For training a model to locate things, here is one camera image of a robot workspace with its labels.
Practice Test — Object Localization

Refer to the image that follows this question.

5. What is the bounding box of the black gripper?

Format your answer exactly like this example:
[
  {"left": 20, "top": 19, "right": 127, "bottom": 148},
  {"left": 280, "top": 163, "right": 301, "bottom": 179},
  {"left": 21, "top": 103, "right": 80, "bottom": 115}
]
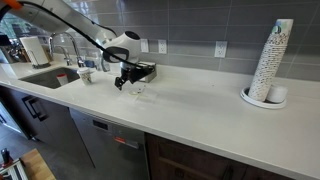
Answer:
[{"left": 114, "top": 63, "right": 156, "bottom": 90}]

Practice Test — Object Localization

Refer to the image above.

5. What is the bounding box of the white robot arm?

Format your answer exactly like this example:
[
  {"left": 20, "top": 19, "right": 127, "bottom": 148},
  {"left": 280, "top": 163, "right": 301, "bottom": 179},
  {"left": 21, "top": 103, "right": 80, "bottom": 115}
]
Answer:
[{"left": 0, "top": 0, "right": 156, "bottom": 90}]

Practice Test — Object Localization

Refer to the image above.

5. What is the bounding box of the cup with red band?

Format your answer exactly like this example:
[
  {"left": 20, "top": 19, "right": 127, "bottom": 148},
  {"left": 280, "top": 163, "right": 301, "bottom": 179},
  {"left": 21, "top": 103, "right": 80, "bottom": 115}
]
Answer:
[{"left": 56, "top": 74, "right": 68, "bottom": 86}]

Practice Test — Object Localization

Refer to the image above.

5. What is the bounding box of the white round cup tray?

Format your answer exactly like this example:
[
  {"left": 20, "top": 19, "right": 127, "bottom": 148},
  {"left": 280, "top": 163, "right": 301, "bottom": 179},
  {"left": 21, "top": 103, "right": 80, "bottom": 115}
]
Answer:
[{"left": 239, "top": 86, "right": 288, "bottom": 110}]

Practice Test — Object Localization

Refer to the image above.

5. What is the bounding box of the short white cup stack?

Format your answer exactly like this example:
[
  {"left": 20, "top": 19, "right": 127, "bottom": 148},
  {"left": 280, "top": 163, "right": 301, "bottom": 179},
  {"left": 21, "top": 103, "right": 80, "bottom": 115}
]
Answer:
[{"left": 266, "top": 85, "right": 288, "bottom": 103}]

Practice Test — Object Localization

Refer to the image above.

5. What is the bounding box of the metal napkin box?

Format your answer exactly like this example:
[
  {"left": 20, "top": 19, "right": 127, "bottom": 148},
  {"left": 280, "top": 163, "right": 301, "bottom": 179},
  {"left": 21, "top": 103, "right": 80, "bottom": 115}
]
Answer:
[{"left": 138, "top": 61, "right": 157, "bottom": 83}]

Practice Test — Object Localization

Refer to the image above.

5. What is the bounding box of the chrome kitchen faucet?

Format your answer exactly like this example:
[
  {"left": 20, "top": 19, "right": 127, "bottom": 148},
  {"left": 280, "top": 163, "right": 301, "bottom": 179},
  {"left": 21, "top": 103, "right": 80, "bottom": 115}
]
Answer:
[{"left": 48, "top": 31, "right": 86, "bottom": 68}]

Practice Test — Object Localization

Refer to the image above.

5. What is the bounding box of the stainless steel dishwasher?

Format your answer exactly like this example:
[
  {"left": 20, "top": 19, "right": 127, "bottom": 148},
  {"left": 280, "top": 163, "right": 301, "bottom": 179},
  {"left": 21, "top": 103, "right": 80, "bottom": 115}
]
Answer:
[{"left": 70, "top": 109, "right": 150, "bottom": 180}]

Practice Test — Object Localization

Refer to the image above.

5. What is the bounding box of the dark wood lower cabinet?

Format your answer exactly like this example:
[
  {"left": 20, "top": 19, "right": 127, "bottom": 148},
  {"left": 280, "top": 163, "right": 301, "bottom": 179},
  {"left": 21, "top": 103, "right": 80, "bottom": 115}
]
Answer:
[{"left": 146, "top": 133, "right": 293, "bottom": 180}]

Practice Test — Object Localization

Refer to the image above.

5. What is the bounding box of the wooden stand on floor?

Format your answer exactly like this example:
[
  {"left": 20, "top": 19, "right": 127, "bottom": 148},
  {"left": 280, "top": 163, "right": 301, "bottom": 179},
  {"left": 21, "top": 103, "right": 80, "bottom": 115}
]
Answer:
[{"left": 0, "top": 148, "right": 57, "bottom": 180}]

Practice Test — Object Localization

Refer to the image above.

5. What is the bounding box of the tall stack of paper cups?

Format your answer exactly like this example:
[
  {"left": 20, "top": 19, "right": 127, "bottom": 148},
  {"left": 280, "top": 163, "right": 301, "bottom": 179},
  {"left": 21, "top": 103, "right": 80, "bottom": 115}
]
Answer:
[{"left": 248, "top": 19, "right": 294, "bottom": 102}]

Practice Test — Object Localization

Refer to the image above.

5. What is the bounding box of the white wall outlet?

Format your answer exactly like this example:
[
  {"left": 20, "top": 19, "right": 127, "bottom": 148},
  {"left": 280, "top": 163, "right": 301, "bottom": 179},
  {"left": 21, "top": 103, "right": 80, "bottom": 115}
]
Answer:
[
  {"left": 141, "top": 39, "right": 149, "bottom": 53},
  {"left": 214, "top": 41, "right": 227, "bottom": 58},
  {"left": 158, "top": 40, "right": 167, "bottom": 54}
]

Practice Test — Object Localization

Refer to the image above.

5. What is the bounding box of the dark cabinet with handles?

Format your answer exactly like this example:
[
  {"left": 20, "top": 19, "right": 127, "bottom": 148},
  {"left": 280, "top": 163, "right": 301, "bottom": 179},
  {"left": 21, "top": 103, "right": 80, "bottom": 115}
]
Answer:
[{"left": 0, "top": 86, "right": 93, "bottom": 167}]

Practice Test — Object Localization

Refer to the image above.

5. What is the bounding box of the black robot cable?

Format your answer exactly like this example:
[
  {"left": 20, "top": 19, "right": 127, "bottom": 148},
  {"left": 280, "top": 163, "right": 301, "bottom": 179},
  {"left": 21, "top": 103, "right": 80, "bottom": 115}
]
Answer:
[{"left": 0, "top": 0, "right": 134, "bottom": 62}]

